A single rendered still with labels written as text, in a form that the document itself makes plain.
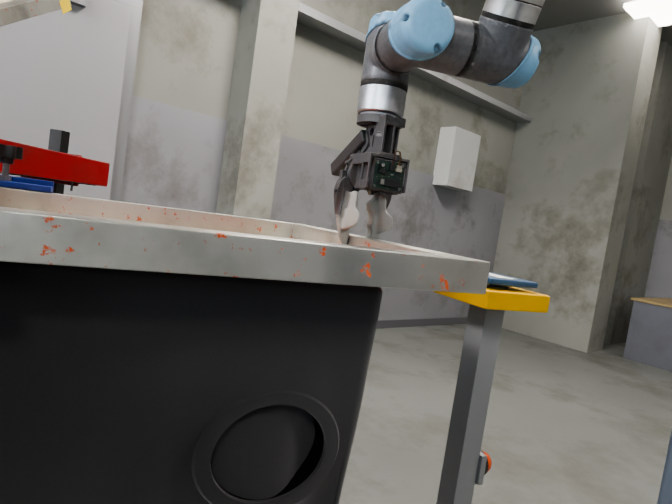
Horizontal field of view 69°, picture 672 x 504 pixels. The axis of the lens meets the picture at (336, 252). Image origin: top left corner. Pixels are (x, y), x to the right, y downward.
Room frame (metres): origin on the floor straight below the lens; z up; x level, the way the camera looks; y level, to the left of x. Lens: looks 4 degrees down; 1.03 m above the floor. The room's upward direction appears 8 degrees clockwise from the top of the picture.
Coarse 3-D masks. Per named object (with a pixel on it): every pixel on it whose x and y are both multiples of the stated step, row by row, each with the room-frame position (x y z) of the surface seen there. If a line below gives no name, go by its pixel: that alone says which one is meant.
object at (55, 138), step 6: (54, 132) 1.90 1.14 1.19; (60, 132) 1.90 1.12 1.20; (66, 132) 1.93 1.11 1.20; (54, 138) 1.90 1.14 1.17; (60, 138) 1.90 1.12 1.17; (66, 138) 1.93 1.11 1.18; (54, 144) 1.90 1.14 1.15; (60, 144) 1.90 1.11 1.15; (66, 144) 1.94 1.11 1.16; (54, 150) 1.90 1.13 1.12; (60, 150) 1.90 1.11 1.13; (66, 150) 1.94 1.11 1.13; (54, 186) 1.90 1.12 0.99; (60, 186) 1.93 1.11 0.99; (72, 186) 1.87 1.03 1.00; (54, 192) 1.90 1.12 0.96; (60, 192) 1.93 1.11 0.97
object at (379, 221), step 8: (376, 200) 0.81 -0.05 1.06; (384, 200) 0.80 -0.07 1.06; (368, 208) 0.82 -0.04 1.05; (376, 208) 0.81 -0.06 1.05; (384, 208) 0.80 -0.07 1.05; (376, 216) 0.81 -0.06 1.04; (384, 216) 0.80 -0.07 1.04; (368, 224) 0.82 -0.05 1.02; (376, 224) 0.81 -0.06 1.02; (384, 224) 0.80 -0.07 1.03; (392, 224) 0.78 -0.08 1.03; (368, 232) 0.82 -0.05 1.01; (376, 232) 0.82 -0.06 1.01
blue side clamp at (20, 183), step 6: (0, 180) 0.80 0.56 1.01; (12, 180) 0.84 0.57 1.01; (18, 180) 0.85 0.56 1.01; (24, 180) 0.85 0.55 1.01; (30, 180) 0.85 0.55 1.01; (36, 180) 0.86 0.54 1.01; (42, 180) 0.86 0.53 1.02; (6, 186) 0.81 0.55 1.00; (12, 186) 0.81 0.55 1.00; (18, 186) 0.81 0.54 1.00; (24, 186) 0.82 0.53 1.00; (30, 186) 0.82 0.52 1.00; (36, 186) 0.82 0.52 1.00; (42, 186) 0.83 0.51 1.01; (48, 186) 0.83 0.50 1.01
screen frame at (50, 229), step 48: (0, 192) 0.80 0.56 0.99; (48, 192) 0.86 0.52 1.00; (0, 240) 0.35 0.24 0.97; (48, 240) 0.37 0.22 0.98; (96, 240) 0.38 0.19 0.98; (144, 240) 0.39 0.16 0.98; (192, 240) 0.41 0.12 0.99; (240, 240) 0.43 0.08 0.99; (288, 240) 0.45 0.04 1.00; (336, 240) 0.84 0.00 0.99; (432, 288) 0.52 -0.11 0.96; (480, 288) 0.55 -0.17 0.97
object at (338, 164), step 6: (360, 132) 0.79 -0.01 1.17; (354, 138) 0.81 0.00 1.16; (360, 138) 0.79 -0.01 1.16; (348, 144) 0.83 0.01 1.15; (354, 144) 0.81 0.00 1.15; (360, 144) 0.79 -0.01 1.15; (348, 150) 0.82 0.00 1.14; (354, 150) 0.81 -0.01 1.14; (342, 156) 0.84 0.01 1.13; (348, 156) 0.82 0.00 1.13; (336, 162) 0.86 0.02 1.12; (342, 162) 0.84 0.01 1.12; (336, 168) 0.86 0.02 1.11; (342, 168) 0.85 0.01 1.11; (336, 174) 0.87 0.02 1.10
